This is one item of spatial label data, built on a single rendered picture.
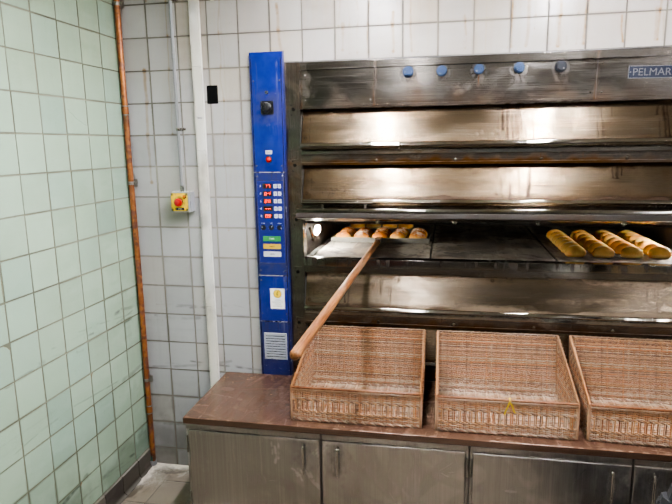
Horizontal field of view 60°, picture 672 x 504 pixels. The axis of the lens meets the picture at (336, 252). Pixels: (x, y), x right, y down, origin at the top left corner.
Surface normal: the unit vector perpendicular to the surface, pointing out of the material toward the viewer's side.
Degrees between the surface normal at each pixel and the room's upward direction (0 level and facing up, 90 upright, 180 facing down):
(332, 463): 90
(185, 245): 90
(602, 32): 90
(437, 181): 70
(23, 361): 90
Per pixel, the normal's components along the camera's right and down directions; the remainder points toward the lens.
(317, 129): -0.18, -0.16
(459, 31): -0.18, 0.18
